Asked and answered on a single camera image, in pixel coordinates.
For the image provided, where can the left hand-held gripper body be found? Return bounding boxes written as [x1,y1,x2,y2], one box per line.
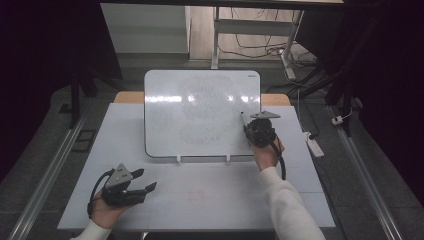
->
[100,163,148,207]

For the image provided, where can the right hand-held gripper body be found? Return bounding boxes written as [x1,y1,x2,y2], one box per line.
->
[249,110,282,148]

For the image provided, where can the white whiteboard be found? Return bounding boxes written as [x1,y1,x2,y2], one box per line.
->
[143,69,263,159]

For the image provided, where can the person's right hand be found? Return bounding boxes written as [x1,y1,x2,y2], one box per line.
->
[251,135,286,172]

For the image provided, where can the person's left hand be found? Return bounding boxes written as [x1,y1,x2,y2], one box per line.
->
[89,189,135,230]

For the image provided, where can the white power strip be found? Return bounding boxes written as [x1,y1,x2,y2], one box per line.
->
[302,131,325,159]

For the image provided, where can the black metal stand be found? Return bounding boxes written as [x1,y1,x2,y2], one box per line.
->
[286,63,364,138]
[58,64,101,130]

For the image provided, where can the grey cabinet panel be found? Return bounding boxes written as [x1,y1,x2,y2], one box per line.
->
[100,3,192,55]

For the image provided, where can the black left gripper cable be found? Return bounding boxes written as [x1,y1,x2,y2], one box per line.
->
[86,168,116,220]

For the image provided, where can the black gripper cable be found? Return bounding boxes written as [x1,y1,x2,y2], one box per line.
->
[263,126,288,181]
[86,168,116,220]

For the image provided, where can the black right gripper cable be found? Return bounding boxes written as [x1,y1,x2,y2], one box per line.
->
[263,126,288,181]

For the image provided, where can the aluminium floor rail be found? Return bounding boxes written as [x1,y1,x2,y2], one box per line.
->
[328,104,405,240]
[7,99,93,240]

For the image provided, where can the black floor cables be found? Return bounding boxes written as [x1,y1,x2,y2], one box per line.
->
[218,6,318,68]

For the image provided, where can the white metal desk frame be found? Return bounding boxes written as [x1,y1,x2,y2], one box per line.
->
[210,6,306,81]

